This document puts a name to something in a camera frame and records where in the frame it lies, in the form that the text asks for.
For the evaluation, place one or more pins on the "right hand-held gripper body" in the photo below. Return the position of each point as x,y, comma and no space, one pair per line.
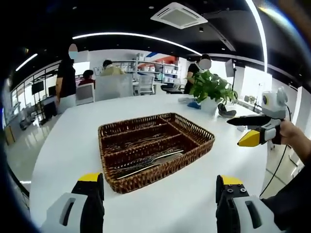
274,106

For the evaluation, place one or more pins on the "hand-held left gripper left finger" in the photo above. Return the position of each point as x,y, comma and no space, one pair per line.
90,208

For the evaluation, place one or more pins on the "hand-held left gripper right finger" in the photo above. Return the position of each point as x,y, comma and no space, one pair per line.
228,213

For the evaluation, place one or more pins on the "brown wicker storage slot basket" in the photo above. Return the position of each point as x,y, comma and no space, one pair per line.
158,179

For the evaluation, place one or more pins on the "white storage shelves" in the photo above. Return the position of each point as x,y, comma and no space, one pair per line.
165,69

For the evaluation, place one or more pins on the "person's right hand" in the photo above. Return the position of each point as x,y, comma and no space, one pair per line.
289,132

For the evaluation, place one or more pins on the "dark grey curved object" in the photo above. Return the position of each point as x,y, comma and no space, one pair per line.
227,113

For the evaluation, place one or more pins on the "white plant pot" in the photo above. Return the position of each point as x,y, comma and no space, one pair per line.
209,108

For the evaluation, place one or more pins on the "green potted plant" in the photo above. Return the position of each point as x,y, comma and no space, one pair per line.
211,87

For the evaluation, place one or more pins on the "studio light panel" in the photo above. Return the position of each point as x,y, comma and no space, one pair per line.
229,68

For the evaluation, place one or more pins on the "blue cloth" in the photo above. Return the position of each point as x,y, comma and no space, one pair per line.
194,105

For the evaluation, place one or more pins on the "ceiling light strip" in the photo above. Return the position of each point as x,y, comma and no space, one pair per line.
116,33
27,61
263,36

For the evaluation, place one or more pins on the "white mesh office chair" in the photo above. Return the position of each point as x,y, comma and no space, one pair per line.
85,93
147,83

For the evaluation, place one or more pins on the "frosted translucent chair back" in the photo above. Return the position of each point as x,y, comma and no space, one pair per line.
113,87

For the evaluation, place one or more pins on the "ceiling air conditioner vent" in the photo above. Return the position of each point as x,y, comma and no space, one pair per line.
178,15

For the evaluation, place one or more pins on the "black monitor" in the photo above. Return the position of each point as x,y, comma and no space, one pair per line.
38,87

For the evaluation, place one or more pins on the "white projection screen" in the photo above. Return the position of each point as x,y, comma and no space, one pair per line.
83,66

